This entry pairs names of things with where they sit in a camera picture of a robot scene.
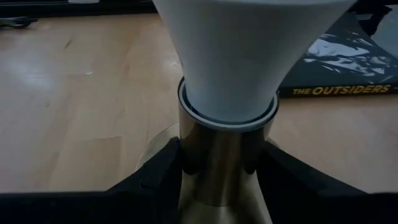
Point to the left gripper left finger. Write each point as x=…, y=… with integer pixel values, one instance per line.
x=93, y=208

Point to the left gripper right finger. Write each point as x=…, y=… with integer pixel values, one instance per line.
x=311, y=202

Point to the brass lamp base with socket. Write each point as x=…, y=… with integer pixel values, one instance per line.
x=224, y=168

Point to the white lightbulb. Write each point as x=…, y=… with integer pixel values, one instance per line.
x=248, y=53

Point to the black Outsiders paperback book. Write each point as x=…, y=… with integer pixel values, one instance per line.
x=342, y=74

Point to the black aluminium table frame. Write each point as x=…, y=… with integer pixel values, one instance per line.
x=93, y=8

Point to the small black bracket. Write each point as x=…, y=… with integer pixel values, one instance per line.
x=17, y=21

